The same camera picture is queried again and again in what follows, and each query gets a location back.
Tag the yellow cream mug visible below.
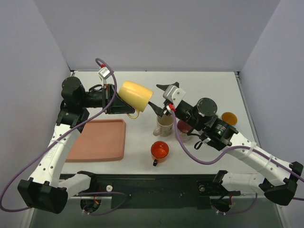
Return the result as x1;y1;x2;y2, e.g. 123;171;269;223
153;115;173;137

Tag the pink patterned mug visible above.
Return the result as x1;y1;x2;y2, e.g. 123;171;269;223
177;120;192;143

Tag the blue patterned mug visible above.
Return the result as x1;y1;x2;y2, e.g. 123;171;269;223
221;112;238;126

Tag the orange mug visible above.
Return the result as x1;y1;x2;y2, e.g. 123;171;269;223
150;141;169;166

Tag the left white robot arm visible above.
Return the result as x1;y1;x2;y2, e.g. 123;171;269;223
18;76;135;214

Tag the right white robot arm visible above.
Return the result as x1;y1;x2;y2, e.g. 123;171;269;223
149;82;304;206

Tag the pink plastic tray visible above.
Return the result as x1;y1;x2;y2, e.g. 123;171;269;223
66;119;126;162

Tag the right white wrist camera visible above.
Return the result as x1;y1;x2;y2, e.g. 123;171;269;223
163;85;186;108

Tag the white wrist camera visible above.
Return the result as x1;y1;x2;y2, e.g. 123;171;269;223
163;85;186;108
98;64;111;85

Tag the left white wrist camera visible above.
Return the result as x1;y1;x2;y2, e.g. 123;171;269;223
98;64;111;85

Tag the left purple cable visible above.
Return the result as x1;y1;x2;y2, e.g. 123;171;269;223
0;57;129;217

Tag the purple cable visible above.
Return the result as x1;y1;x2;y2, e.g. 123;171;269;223
0;57;129;217
172;111;304;216

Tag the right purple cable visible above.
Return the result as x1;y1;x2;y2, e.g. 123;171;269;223
172;111;304;216

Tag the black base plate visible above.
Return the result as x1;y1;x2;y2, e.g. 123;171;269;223
84;174;240;209

